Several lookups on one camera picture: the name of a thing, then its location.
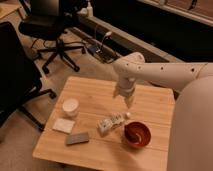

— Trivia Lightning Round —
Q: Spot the white cup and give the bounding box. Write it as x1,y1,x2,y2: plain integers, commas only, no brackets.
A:
62,98,79,117

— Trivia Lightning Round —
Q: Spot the power strip with cables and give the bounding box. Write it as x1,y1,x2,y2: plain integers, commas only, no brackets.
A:
87,31,117,64

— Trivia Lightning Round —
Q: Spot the black office chair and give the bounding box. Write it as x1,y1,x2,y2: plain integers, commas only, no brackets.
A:
0,21,56,131
18,0,87,74

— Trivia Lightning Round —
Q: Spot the black office chair back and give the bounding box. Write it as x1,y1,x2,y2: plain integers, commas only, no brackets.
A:
18,0,87,74

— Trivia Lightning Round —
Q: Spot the white spray bottle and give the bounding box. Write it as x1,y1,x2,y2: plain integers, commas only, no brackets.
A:
87,0,93,17

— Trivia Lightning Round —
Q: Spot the grey sponge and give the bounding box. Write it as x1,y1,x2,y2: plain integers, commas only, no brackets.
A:
65,132,89,145

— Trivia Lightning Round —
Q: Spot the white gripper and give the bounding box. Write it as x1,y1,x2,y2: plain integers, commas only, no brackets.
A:
113,77,136,108

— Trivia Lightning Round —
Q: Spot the red bowl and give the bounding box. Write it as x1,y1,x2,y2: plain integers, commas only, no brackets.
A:
124,122,151,149

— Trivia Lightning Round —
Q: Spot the black office chair left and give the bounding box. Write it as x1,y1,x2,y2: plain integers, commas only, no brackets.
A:
0,21,56,131

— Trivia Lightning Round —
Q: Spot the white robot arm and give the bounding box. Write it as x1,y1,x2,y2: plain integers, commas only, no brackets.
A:
113,52,213,171

